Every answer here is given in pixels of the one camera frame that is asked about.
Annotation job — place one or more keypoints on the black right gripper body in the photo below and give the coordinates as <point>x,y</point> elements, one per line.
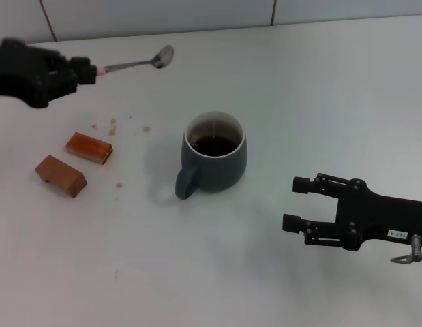
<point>377,214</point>

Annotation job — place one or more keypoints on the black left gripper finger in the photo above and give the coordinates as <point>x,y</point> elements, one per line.
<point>86,76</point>
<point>77,62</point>

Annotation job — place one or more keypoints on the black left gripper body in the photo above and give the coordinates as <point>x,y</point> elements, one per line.
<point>19,71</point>

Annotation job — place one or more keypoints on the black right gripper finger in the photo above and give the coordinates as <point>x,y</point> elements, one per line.
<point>302,185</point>
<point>291,223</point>

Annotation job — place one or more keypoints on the grey ceramic cup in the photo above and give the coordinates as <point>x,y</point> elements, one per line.
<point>217,173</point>

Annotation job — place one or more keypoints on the silver plug on right gripper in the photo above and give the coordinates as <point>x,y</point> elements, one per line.
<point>416,248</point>

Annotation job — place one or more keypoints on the orange grooved wooden block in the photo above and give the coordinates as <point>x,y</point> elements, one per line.
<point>91,148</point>

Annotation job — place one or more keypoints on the dark coffee liquid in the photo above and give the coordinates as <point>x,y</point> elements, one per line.
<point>214,146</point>

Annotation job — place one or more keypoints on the dark brown wooden block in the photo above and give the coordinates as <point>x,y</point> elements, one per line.
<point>60,173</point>

